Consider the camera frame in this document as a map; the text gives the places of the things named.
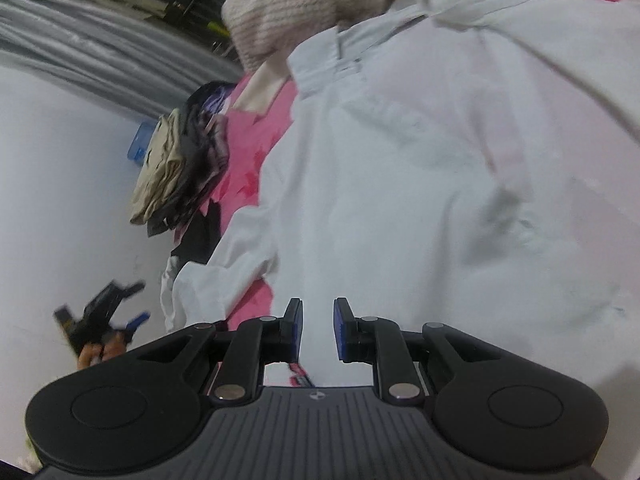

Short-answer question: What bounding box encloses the white shirt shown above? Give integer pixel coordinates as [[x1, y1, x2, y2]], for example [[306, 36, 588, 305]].
[[159, 0, 640, 401]]

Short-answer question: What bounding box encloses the pile of folded clothes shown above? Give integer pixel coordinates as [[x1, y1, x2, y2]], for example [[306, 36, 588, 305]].
[[129, 81, 234, 237]]

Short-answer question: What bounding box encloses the person's left hand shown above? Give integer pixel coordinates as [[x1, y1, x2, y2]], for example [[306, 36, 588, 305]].
[[77, 332, 127, 370]]

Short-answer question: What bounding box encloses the black garment on bed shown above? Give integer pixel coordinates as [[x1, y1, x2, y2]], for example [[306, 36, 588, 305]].
[[170, 202, 221, 269]]

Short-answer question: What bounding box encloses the blue water jug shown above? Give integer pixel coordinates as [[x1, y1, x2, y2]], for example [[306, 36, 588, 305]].
[[127, 120, 156, 166]]

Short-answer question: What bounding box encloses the pink floral blanket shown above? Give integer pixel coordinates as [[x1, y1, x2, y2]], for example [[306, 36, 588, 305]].
[[171, 0, 622, 388]]

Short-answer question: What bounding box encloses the cream cloth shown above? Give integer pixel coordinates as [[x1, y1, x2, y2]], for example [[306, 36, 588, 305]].
[[232, 52, 291, 115]]

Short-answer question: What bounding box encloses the grey curtain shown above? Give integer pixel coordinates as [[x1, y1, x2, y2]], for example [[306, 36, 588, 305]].
[[1, 0, 242, 116]]

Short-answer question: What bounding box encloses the pink knit sweater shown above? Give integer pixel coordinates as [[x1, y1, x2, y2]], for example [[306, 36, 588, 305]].
[[222, 0, 394, 72]]

